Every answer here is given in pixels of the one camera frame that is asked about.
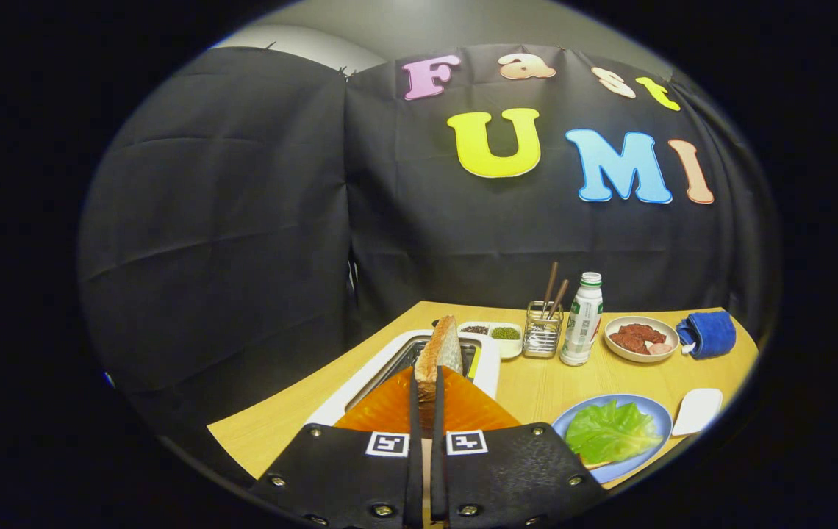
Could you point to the brown chopstick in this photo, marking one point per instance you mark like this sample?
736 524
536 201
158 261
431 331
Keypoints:
559 295
550 286

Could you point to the white compartment condiment dish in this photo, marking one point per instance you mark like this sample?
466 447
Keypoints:
505 345

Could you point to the pale pink ham slice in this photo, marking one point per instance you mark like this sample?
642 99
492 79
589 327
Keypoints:
660 349

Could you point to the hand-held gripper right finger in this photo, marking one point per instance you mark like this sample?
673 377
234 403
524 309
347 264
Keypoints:
514 477

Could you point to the white toaster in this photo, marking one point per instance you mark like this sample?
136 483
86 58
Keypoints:
489 371

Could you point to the white bottle green cap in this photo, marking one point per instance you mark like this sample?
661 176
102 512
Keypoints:
582 323

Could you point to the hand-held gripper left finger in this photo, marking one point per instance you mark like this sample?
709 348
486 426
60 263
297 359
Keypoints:
345 477

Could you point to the green lettuce leaf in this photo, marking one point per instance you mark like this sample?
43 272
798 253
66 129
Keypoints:
610 433

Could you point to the black backdrop cloth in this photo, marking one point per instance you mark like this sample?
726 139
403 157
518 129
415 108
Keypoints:
242 220

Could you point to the folded blue towel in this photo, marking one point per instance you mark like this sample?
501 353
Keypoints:
709 334

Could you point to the round cream plate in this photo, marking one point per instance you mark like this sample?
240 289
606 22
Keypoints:
665 349

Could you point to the dark red meat piece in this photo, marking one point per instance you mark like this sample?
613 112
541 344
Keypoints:
628 342
643 332

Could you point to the round blue plate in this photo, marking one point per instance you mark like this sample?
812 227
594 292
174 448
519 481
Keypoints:
661 430

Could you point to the thick brown crust bread slice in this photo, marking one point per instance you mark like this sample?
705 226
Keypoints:
439 353

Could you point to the square white plate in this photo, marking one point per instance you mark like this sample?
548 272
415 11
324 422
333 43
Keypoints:
698 411

